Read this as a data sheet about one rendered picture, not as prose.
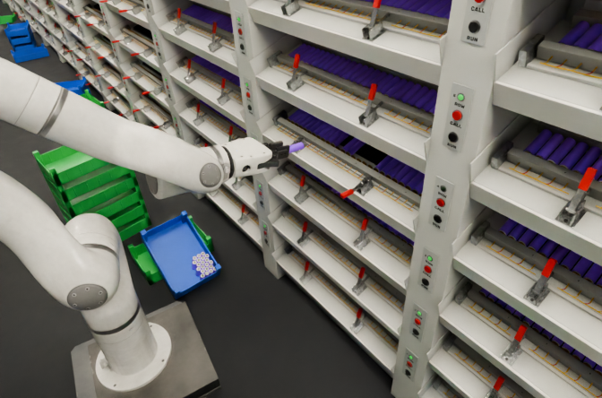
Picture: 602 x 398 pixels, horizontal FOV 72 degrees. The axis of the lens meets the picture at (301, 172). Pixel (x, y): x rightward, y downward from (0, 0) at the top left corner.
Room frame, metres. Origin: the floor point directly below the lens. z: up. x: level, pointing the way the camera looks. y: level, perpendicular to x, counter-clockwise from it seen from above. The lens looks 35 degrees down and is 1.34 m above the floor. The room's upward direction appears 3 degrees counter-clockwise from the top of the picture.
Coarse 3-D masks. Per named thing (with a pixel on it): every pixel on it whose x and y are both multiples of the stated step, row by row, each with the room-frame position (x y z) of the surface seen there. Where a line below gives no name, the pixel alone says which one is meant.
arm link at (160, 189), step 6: (204, 150) 0.75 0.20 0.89; (210, 150) 0.75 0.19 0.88; (216, 156) 0.74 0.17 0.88; (150, 180) 0.67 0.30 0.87; (156, 180) 0.66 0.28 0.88; (162, 180) 0.65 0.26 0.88; (150, 186) 0.67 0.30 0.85; (156, 186) 0.65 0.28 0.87; (162, 186) 0.64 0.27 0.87; (168, 186) 0.65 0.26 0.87; (174, 186) 0.66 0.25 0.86; (180, 186) 0.66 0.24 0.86; (156, 192) 0.65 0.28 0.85; (162, 192) 0.64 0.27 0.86; (168, 192) 0.65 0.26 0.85; (174, 192) 0.66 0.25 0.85; (180, 192) 0.67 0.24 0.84; (186, 192) 0.67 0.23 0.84; (162, 198) 0.65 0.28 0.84
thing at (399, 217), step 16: (272, 112) 1.18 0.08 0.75; (288, 112) 1.22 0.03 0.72; (272, 128) 1.16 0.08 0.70; (288, 144) 1.07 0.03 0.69; (304, 160) 0.99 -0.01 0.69; (320, 160) 0.97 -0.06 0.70; (368, 160) 0.92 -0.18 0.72; (320, 176) 0.94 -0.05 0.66; (336, 176) 0.90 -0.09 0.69; (352, 176) 0.88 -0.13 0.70; (384, 176) 0.86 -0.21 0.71; (368, 192) 0.82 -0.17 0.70; (384, 192) 0.81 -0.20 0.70; (368, 208) 0.80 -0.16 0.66; (384, 208) 0.76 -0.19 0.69; (400, 208) 0.75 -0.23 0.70; (400, 224) 0.71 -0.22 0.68; (416, 224) 0.67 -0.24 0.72
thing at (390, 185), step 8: (280, 120) 1.16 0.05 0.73; (288, 128) 1.12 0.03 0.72; (296, 128) 1.10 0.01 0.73; (304, 136) 1.06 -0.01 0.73; (312, 136) 1.04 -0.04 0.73; (320, 144) 1.00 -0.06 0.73; (328, 144) 0.99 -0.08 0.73; (328, 152) 0.98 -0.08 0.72; (336, 152) 0.95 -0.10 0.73; (344, 160) 0.92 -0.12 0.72; (352, 160) 0.91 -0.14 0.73; (352, 168) 0.90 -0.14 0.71; (360, 168) 0.88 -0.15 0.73; (368, 168) 0.87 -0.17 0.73; (360, 176) 0.86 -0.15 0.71; (368, 176) 0.85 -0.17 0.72; (376, 176) 0.84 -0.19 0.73; (384, 184) 0.81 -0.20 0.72; (392, 184) 0.80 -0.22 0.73; (392, 192) 0.79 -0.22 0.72; (400, 192) 0.77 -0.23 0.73; (408, 192) 0.76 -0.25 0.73; (408, 200) 0.75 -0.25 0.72; (416, 200) 0.74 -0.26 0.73; (408, 208) 0.73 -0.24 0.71
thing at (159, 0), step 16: (144, 0) 1.78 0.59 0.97; (160, 0) 1.74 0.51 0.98; (176, 0) 1.78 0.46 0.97; (160, 32) 1.72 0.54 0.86; (160, 48) 1.74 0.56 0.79; (176, 48) 1.75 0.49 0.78; (160, 64) 1.77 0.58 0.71; (176, 96) 1.72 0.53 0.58; (176, 112) 1.73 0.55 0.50; (192, 128) 1.74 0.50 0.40; (192, 192) 1.77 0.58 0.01
